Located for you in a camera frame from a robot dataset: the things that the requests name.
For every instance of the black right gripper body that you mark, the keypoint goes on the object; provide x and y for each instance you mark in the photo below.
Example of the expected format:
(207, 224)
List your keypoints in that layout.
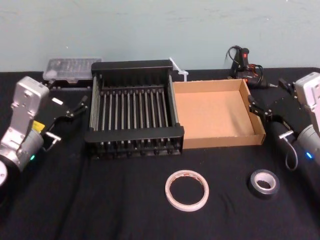
(285, 107)

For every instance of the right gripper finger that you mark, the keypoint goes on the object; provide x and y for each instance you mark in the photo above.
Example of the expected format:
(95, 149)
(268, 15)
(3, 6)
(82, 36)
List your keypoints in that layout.
(286, 85)
(258, 108)

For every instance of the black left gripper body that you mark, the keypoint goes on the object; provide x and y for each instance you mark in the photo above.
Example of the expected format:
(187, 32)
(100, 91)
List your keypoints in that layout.
(56, 108)

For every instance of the roll of white tape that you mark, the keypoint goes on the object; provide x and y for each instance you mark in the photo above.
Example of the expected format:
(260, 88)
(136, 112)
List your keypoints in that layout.
(170, 197)

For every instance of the clear plastic case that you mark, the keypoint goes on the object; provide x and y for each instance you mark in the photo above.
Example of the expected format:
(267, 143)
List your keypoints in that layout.
(72, 68)

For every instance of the shallow brown cardboard tray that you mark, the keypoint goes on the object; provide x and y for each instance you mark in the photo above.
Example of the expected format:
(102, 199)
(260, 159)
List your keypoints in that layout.
(210, 112)

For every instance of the black rack with steel bars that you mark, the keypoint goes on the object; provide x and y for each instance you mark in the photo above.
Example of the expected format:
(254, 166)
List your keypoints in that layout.
(132, 136)

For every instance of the small white plastic piece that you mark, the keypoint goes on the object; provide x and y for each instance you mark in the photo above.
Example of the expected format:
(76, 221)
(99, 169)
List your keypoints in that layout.
(182, 74)

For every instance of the black table cloth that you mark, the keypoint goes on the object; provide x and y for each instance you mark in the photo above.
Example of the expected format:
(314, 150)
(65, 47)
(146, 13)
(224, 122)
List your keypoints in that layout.
(100, 200)

